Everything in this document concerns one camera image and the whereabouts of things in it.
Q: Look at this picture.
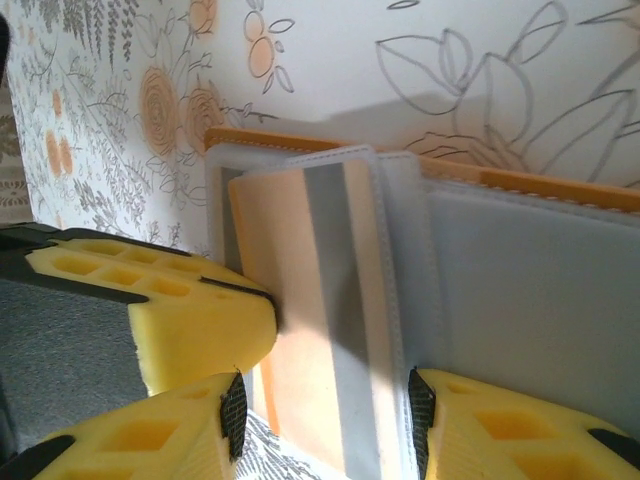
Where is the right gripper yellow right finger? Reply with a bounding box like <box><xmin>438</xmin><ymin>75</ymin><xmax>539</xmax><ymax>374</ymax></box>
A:
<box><xmin>406</xmin><ymin>366</ymin><xmax>640</xmax><ymax>480</ymax></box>

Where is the orange credit card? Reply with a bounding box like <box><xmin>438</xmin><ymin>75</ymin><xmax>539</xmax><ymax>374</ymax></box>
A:
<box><xmin>227</xmin><ymin>159</ymin><xmax>407</xmax><ymax>480</ymax></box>

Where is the orange leather card holder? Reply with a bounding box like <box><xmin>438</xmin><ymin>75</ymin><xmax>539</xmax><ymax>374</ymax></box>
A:
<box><xmin>203</xmin><ymin>127</ymin><xmax>640</xmax><ymax>480</ymax></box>

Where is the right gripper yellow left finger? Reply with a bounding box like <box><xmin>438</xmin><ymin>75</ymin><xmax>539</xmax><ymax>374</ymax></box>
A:
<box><xmin>0</xmin><ymin>369</ymin><xmax>250</xmax><ymax>480</ymax></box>

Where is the floral patterned table cover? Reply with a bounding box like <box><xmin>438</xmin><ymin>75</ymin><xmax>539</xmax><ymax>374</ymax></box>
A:
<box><xmin>0</xmin><ymin>0</ymin><xmax>640</xmax><ymax>480</ymax></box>

